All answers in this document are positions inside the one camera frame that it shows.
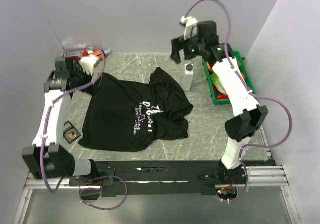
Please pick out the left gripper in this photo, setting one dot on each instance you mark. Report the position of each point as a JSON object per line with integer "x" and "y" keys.
{"x": 78, "y": 68}

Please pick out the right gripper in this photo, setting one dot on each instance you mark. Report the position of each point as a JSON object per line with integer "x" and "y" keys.
{"x": 178, "y": 44}

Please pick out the black printed t-shirt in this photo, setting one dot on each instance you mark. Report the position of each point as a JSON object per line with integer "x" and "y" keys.
{"x": 127, "y": 116}

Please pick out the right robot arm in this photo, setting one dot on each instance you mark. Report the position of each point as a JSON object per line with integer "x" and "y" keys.
{"x": 248, "y": 113}

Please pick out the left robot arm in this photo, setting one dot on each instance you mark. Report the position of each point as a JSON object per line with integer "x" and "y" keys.
{"x": 46, "y": 157}

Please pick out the small orange brooch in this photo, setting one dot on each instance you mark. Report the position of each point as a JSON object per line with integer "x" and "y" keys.
{"x": 72, "y": 135}

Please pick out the red white box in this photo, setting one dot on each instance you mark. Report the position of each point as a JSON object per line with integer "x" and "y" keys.
{"x": 77, "y": 52}

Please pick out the white rectangular bottle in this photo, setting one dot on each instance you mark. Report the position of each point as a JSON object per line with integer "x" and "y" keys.
{"x": 188, "y": 77}

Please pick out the orange cylindrical bottle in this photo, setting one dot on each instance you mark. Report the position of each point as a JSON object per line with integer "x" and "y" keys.
{"x": 102, "y": 52}

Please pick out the toy orange fruit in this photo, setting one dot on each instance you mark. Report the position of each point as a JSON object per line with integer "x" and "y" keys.
{"x": 209, "y": 67}

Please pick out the toy napa cabbage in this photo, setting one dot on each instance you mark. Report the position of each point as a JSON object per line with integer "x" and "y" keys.
{"x": 217, "y": 83}

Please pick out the toy green bell pepper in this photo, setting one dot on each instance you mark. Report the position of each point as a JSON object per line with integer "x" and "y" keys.
{"x": 240, "y": 63}

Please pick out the toy long red chili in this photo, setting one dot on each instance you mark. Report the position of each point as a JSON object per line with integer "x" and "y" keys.
{"x": 222, "y": 97}

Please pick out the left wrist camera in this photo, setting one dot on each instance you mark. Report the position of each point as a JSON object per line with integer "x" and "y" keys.
{"x": 88, "y": 63}

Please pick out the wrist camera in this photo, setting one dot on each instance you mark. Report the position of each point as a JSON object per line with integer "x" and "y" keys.
{"x": 88, "y": 63}
{"x": 190, "y": 26}

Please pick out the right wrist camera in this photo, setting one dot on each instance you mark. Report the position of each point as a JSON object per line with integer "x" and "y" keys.
{"x": 190, "y": 26}

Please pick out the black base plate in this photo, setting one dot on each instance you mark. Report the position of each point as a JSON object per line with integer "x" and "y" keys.
{"x": 161, "y": 177}

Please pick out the aluminium rail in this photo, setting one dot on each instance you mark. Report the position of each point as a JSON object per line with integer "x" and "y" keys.
{"x": 257, "y": 176}

